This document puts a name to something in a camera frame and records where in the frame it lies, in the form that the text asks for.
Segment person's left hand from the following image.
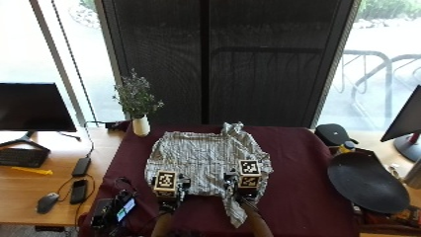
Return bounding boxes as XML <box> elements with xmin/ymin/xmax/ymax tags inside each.
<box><xmin>151</xmin><ymin>175</ymin><xmax>194</xmax><ymax>212</ymax></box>

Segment person's right hand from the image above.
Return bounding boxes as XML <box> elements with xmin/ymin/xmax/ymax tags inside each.
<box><xmin>223</xmin><ymin>170</ymin><xmax>264</xmax><ymax>206</ymax></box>

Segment white marker cube left glove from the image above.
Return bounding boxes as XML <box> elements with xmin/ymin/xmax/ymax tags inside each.
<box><xmin>154</xmin><ymin>170</ymin><xmax>179</xmax><ymax>198</ymax></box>

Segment white marker cube glove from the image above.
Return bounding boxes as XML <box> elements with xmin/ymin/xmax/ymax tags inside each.
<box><xmin>238</xmin><ymin>159</ymin><xmax>264</xmax><ymax>190</ymax></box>
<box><xmin>154</xmin><ymin>170</ymin><xmax>179</xmax><ymax>198</ymax></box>

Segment white marker cube right glove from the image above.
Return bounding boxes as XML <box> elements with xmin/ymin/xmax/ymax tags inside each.
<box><xmin>238</xmin><ymin>159</ymin><xmax>264</xmax><ymax>190</ymax></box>

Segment white grey striped shirt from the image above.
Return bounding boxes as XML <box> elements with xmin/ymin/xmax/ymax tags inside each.
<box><xmin>144</xmin><ymin>121</ymin><xmax>275</xmax><ymax>229</ymax></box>

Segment maroon tablecloth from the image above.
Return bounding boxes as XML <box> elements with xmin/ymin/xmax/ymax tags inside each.
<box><xmin>78</xmin><ymin>123</ymin><xmax>363</xmax><ymax>237</ymax></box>

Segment white vase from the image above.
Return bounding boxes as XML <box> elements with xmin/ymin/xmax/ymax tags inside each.
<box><xmin>132</xmin><ymin>114</ymin><xmax>154</xmax><ymax>138</ymax></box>

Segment black power adapter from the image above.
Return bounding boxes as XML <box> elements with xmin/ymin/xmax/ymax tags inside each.
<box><xmin>104</xmin><ymin>120</ymin><xmax>132</xmax><ymax>131</ymax></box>

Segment black smartphone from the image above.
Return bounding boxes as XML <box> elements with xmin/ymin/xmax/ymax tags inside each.
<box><xmin>68</xmin><ymin>179</ymin><xmax>90</xmax><ymax>205</ymax></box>

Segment black bag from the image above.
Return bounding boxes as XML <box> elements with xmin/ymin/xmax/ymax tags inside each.
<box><xmin>314</xmin><ymin>122</ymin><xmax>362</xmax><ymax>148</ymax></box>

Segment bunch of small pale flowers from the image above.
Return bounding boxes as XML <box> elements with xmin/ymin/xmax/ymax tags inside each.
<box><xmin>112</xmin><ymin>68</ymin><xmax>166</xmax><ymax>119</ymax></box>

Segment dark grey computer mouse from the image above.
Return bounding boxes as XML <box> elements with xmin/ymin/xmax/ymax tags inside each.
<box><xmin>36</xmin><ymin>192</ymin><xmax>60</xmax><ymax>215</ymax></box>

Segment yellow flat tool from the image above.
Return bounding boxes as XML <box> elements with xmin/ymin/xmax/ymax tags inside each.
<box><xmin>11</xmin><ymin>166</ymin><xmax>54</xmax><ymax>177</ymax></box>

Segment dark mesh window blind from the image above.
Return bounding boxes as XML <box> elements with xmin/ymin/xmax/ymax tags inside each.
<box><xmin>94</xmin><ymin>0</ymin><xmax>363</xmax><ymax>128</ymax></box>

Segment black keyboard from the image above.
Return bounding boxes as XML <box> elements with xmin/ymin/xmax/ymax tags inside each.
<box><xmin>0</xmin><ymin>147</ymin><xmax>52</xmax><ymax>169</ymax></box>

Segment black computer monitor with stand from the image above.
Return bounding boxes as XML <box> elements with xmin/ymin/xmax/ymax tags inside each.
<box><xmin>0</xmin><ymin>82</ymin><xmax>79</xmax><ymax>152</ymax></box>

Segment black monitor with round base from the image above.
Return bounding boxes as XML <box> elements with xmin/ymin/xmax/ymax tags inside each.
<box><xmin>379</xmin><ymin>84</ymin><xmax>421</xmax><ymax>163</ymax></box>

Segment metal bicycle rack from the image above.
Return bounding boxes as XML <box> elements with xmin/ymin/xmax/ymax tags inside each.
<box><xmin>336</xmin><ymin>48</ymin><xmax>421</xmax><ymax>123</ymax></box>

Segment black recording device with screen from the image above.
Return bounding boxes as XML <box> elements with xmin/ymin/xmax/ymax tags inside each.
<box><xmin>90</xmin><ymin>189</ymin><xmax>139</xmax><ymax>232</ymax></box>

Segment black cable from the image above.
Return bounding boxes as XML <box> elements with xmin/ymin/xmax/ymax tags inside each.
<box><xmin>56</xmin><ymin>120</ymin><xmax>111</xmax><ymax>228</ymax></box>

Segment beaded blind cord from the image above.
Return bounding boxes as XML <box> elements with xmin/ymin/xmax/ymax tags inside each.
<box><xmin>51</xmin><ymin>0</ymin><xmax>98</xmax><ymax>132</ymax></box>

